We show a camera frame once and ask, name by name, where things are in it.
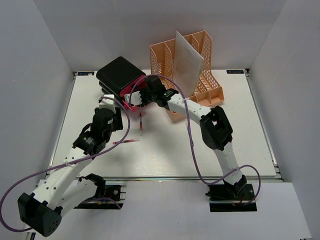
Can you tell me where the red gel pen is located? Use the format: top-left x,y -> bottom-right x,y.
139,112 -> 143,136
112,138 -> 140,145

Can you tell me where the black pink drawer unit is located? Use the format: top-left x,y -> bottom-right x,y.
96,56 -> 146,112

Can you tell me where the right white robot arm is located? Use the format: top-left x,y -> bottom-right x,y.
126,74 -> 247,200

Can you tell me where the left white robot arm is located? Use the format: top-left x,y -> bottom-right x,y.
17,107 -> 123,237

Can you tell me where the flat red gel pen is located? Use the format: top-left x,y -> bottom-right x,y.
112,138 -> 140,145

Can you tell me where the orange plastic file organizer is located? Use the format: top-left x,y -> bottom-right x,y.
149,30 -> 225,124

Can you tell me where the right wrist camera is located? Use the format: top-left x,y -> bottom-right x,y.
124,91 -> 143,107

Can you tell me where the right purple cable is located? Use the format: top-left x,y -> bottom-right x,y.
123,73 -> 262,207

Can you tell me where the purple cable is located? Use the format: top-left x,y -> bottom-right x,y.
123,73 -> 262,207
0,96 -> 132,233

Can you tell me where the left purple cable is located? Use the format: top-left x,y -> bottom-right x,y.
0,96 -> 132,233

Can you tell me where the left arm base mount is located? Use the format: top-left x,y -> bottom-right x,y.
74,173 -> 126,210

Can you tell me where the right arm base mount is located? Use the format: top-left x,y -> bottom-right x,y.
205,184 -> 257,213

